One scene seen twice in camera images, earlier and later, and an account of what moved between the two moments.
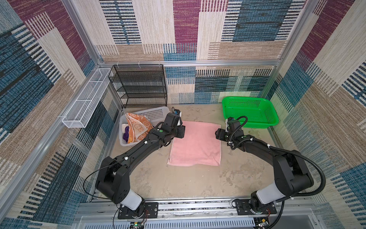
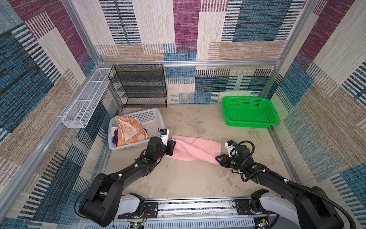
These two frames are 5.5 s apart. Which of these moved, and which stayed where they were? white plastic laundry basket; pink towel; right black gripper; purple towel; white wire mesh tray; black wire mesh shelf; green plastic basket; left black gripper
Moved: pink towel; purple towel; left black gripper; white plastic laundry basket; right black gripper
Stayed: white wire mesh tray; green plastic basket; black wire mesh shelf
